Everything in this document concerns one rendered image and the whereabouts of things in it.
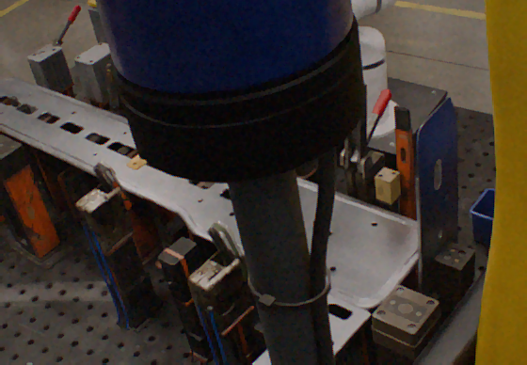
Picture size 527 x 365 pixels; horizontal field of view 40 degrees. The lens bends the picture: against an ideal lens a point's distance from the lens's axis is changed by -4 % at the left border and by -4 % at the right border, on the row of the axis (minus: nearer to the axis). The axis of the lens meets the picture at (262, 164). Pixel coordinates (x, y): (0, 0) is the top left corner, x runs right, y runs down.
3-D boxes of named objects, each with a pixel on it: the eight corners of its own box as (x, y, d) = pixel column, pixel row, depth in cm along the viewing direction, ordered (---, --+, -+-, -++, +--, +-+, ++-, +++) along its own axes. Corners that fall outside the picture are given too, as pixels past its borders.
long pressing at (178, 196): (-52, 115, 200) (-55, 110, 199) (12, 75, 212) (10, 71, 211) (373, 317, 118) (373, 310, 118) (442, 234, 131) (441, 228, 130)
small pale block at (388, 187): (384, 312, 156) (374, 177, 135) (393, 302, 158) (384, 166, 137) (398, 319, 154) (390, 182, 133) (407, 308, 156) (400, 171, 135)
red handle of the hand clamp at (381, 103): (343, 157, 141) (376, 85, 143) (346, 162, 143) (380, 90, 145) (360, 164, 139) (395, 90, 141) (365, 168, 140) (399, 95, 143)
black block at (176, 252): (179, 359, 155) (143, 261, 138) (213, 327, 161) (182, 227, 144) (206, 376, 151) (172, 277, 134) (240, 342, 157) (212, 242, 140)
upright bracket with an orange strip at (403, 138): (404, 305, 157) (392, 106, 128) (407, 300, 158) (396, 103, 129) (416, 309, 155) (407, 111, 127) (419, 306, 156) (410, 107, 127)
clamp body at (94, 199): (109, 321, 167) (60, 204, 147) (147, 288, 174) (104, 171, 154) (135, 338, 162) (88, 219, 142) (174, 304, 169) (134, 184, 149)
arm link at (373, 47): (395, 58, 185) (391, -29, 171) (335, 85, 179) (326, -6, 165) (367, 41, 194) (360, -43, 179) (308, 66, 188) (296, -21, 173)
